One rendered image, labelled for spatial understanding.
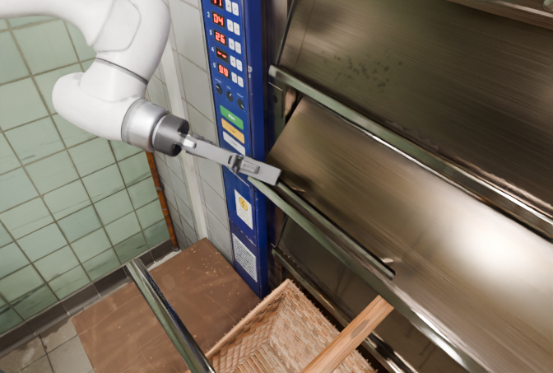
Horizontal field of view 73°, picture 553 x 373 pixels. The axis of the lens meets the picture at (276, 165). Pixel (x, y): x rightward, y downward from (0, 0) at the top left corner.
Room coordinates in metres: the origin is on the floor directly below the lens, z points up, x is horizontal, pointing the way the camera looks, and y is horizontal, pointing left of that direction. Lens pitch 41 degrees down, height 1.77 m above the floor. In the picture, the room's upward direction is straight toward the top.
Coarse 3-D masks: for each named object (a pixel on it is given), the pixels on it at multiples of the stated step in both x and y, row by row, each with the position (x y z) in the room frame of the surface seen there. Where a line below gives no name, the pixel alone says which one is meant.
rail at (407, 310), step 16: (272, 192) 0.50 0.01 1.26; (288, 208) 0.47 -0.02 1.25; (304, 224) 0.43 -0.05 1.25; (320, 240) 0.40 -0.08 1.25; (336, 240) 0.39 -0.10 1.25; (336, 256) 0.37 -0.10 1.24; (352, 256) 0.36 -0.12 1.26; (368, 272) 0.33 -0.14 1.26; (384, 288) 0.30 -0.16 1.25; (400, 304) 0.28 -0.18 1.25; (416, 320) 0.26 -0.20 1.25; (432, 320) 0.26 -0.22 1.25; (432, 336) 0.23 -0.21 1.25; (448, 336) 0.23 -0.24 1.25; (448, 352) 0.21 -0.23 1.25; (464, 352) 0.21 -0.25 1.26; (464, 368) 0.19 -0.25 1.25; (480, 368) 0.19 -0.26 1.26
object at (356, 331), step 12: (384, 300) 0.31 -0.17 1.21; (372, 312) 0.29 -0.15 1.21; (384, 312) 0.29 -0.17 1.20; (348, 324) 0.27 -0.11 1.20; (360, 324) 0.27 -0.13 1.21; (372, 324) 0.27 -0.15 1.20; (348, 336) 0.25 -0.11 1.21; (360, 336) 0.25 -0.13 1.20; (324, 348) 0.24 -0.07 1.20; (336, 348) 0.23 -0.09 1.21; (348, 348) 0.24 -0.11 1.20; (324, 360) 0.22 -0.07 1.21; (336, 360) 0.22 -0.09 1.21; (300, 372) 0.20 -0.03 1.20; (312, 372) 0.20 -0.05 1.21; (324, 372) 0.20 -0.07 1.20
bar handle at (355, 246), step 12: (276, 180) 0.49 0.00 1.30; (288, 192) 0.46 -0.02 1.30; (300, 192) 0.49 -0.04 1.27; (300, 204) 0.43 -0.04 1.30; (312, 204) 0.43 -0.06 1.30; (312, 216) 0.41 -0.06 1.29; (324, 216) 0.40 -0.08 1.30; (336, 228) 0.38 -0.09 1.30; (348, 240) 0.35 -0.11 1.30; (360, 252) 0.33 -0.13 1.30; (372, 264) 0.32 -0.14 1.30; (384, 264) 0.31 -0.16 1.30; (384, 276) 0.30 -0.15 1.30
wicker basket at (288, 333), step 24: (288, 288) 0.55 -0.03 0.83; (264, 312) 0.51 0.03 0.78; (288, 312) 0.52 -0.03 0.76; (312, 312) 0.48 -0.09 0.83; (240, 336) 0.46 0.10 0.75; (264, 336) 0.51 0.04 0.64; (288, 336) 0.49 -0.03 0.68; (312, 336) 0.45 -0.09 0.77; (336, 336) 0.42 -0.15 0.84; (216, 360) 0.41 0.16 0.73; (240, 360) 0.45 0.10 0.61; (264, 360) 0.46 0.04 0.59; (288, 360) 0.45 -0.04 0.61; (312, 360) 0.42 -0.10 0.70; (360, 360) 0.36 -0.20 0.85
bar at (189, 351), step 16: (128, 272) 0.39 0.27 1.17; (144, 272) 0.38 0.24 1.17; (144, 288) 0.35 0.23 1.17; (160, 304) 0.32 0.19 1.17; (160, 320) 0.30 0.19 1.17; (176, 320) 0.29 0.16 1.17; (176, 336) 0.27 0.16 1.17; (192, 336) 0.27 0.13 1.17; (192, 352) 0.24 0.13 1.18; (192, 368) 0.22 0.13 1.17; (208, 368) 0.22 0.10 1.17
